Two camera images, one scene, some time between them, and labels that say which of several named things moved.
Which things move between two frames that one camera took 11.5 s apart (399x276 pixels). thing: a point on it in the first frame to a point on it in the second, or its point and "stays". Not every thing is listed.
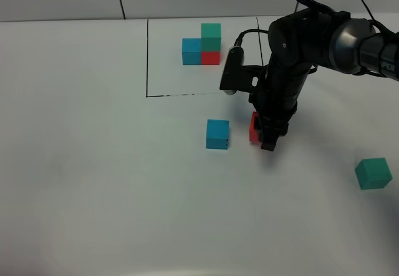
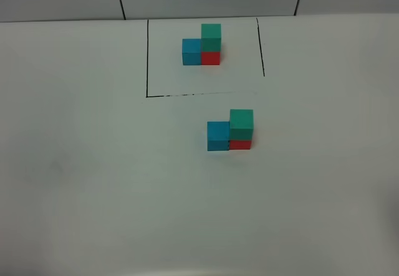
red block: x=254 y=133 to x=240 y=144
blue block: x=217 y=134 stays
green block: x=373 y=173 to x=240 y=129
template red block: x=210 y=58 stays
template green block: x=211 y=37 stays
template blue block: x=191 y=51 stays
